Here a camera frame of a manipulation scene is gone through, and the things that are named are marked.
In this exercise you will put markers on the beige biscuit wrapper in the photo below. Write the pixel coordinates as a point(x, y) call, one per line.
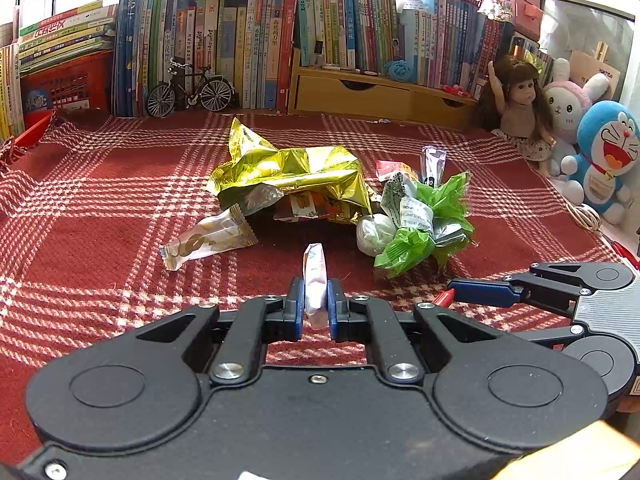
point(213, 235)

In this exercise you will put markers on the purple white small wrapper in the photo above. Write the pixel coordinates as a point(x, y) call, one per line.
point(433, 162)

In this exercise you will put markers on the books on wooden organizer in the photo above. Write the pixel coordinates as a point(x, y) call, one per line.
point(448, 43)

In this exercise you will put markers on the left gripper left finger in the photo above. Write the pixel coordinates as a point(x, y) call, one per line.
point(284, 317)

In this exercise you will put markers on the left row upright books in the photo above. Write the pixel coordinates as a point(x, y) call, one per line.
point(250, 42)

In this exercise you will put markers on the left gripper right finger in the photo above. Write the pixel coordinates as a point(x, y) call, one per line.
point(348, 316)

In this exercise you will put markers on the miniature black bicycle model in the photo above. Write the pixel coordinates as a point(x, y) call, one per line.
point(211, 91)

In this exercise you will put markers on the green wrapper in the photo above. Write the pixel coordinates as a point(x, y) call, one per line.
point(430, 222)

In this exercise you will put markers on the red white plaid tablecloth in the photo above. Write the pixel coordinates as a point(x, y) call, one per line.
point(85, 212)

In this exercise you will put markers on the wooden drawer organizer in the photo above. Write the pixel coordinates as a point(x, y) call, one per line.
point(341, 92)

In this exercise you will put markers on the blue yarn flower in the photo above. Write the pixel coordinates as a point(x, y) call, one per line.
point(398, 70)

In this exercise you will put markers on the white pink bunny plush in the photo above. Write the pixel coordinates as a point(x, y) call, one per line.
point(568, 103)

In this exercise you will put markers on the blue Doraemon plush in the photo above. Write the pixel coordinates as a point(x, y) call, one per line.
point(608, 140)

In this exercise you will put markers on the white pink candy wrapper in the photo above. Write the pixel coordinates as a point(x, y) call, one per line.
point(316, 283)

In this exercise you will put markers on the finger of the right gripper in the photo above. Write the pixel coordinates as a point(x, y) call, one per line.
point(501, 294)

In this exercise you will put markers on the white round wrapper ball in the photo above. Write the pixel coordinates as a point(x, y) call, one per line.
point(374, 233)

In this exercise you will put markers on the colourful snack wrapper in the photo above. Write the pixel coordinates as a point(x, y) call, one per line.
point(310, 205)

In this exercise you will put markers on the stack of flat books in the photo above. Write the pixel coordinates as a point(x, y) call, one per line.
point(65, 36)

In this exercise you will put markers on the large yellow foil snack bag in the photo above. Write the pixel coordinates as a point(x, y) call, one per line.
point(329, 170)

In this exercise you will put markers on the far left upright books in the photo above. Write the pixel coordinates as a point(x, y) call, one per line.
point(11, 106)

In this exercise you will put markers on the brown haired doll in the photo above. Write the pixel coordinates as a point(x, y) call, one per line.
point(512, 106)

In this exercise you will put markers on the red box with print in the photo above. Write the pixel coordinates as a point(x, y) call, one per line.
point(80, 84)

